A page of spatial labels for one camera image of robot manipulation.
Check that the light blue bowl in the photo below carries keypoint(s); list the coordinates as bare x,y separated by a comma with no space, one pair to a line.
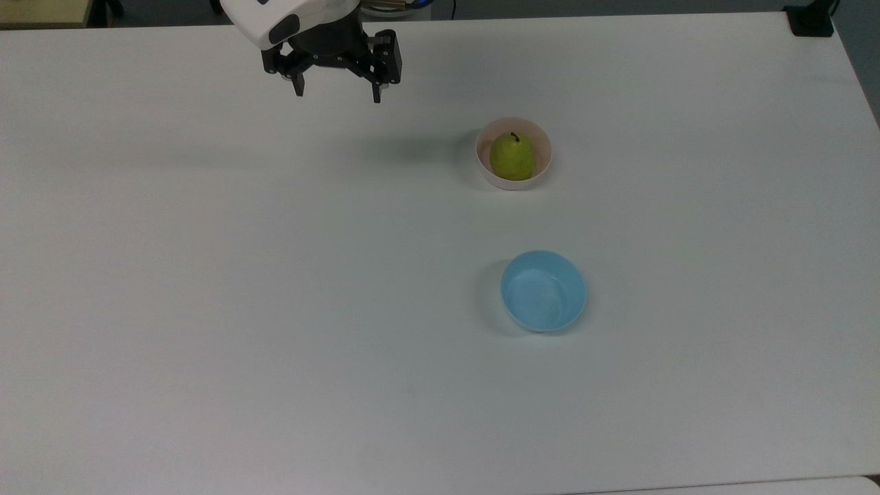
543,292

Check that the black table clamp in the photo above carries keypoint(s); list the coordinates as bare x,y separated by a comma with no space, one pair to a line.
810,19

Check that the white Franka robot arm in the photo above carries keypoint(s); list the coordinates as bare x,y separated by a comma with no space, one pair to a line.
275,17

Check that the wooden desk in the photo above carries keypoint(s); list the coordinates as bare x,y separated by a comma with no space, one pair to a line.
41,12

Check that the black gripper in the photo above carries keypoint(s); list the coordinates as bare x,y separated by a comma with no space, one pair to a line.
330,45

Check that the green pear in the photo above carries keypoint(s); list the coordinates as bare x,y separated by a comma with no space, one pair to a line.
512,157

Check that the pink bowl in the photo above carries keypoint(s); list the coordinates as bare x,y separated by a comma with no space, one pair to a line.
533,137

